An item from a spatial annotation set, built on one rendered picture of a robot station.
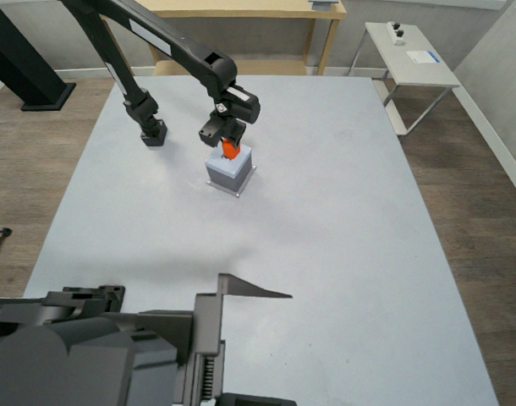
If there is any orange peg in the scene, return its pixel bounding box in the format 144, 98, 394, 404
222, 139, 240, 159

